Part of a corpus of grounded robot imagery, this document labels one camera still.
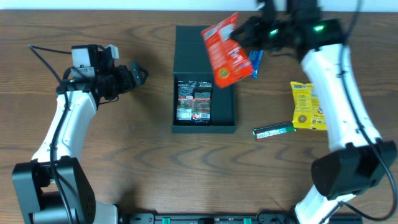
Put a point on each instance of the dark green gift box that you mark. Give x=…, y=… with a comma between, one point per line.
x=191, y=63

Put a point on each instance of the Haribo gummy candy bag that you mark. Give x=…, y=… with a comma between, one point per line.
x=194, y=103

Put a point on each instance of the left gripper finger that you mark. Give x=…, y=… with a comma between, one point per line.
x=134, y=70
x=143, y=73

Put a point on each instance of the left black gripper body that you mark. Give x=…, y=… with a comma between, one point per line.
x=132, y=76

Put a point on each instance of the green gum pack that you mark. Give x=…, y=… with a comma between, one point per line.
x=273, y=130

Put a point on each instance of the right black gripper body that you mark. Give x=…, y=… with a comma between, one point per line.
x=246, y=30

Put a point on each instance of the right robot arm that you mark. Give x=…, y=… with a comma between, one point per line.
x=359, y=158

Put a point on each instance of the yellow snack bag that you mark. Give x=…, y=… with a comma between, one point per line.
x=308, y=113

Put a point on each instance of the blue cookie packet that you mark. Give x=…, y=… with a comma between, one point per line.
x=255, y=56

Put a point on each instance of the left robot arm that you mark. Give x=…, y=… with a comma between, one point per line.
x=52, y=187

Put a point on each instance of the red snack bag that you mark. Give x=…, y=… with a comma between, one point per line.
x=227, y=58

